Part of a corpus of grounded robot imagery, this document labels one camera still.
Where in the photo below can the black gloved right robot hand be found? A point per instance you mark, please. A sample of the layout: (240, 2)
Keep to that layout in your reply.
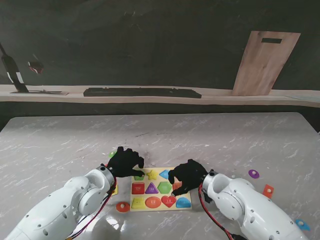
(191, 175)

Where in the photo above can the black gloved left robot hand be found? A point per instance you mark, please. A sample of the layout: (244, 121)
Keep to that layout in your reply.
(125, 162)

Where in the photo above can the wooden shape puzzle board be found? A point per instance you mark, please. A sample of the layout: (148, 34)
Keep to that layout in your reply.
(152, 190)

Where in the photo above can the blue semicircle puzzle piece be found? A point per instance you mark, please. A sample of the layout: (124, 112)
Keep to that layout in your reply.
(303, 225)

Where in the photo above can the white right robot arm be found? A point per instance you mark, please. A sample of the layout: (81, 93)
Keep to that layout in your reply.
(242, 200)

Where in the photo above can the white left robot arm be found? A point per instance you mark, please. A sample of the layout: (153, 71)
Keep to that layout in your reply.
(65, 202)

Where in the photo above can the green pentagon puzzle piece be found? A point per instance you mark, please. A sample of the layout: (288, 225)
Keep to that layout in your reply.
(111, 154)

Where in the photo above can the yellow trapezoid puzzle piece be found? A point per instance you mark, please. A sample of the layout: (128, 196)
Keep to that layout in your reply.
(115, 191)

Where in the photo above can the orange oval puzzle piece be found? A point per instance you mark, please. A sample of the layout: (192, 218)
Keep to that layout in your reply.
(123, 207)

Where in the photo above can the purple circle puzzle piece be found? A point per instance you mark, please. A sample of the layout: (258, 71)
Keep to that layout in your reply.
(253, 173)

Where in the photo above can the orange rectangle puzzle piece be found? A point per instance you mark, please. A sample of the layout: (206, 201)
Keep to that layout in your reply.
(268, 191)

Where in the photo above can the wooden cutting board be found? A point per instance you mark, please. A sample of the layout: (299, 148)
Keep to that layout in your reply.
(265, 65)

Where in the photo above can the long black tray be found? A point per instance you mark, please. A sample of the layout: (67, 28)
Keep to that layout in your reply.
(142, 92)

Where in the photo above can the light wooden shelf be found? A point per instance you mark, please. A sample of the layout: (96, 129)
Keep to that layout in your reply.
(50, 97)

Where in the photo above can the wine glass with red wine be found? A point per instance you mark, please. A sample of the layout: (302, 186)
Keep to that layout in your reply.
(36, 67)

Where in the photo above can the dark wine bottle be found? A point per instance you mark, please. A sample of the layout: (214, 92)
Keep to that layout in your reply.
(12, 70)

